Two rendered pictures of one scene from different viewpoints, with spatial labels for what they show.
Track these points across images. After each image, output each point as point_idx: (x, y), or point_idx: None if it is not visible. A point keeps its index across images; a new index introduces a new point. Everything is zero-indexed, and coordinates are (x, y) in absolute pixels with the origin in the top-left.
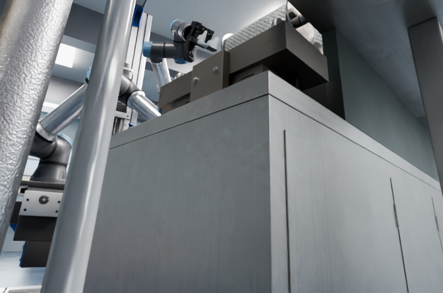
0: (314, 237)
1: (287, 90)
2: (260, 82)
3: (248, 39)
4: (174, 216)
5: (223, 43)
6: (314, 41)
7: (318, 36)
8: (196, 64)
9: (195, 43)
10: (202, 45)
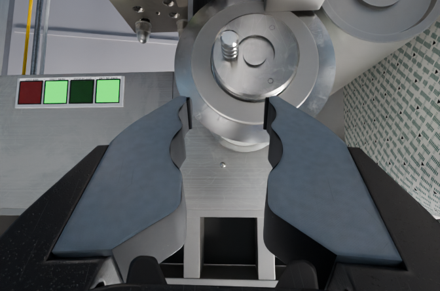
0: None
1: None
2: None
3: (120, 13)
4: None
5: (181, 70)
6: (353, 134)
7: (349, 141)
8: None
9: (112, 286)
10: (158, 108)
